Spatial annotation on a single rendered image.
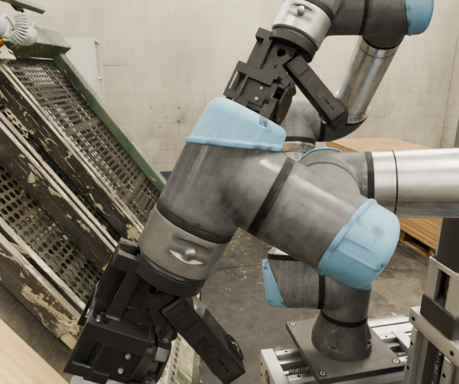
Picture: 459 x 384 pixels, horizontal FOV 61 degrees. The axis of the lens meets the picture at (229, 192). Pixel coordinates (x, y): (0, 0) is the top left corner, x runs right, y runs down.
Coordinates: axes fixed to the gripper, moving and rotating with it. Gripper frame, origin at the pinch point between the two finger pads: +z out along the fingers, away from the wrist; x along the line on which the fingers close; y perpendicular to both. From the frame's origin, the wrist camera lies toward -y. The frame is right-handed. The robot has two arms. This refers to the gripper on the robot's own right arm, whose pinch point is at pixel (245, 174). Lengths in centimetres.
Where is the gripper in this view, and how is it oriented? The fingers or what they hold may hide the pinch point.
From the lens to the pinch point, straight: 56.8
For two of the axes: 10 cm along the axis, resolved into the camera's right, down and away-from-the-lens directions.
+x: -2.3, -0.6, -9.7
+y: -8.7, -4.3, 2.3
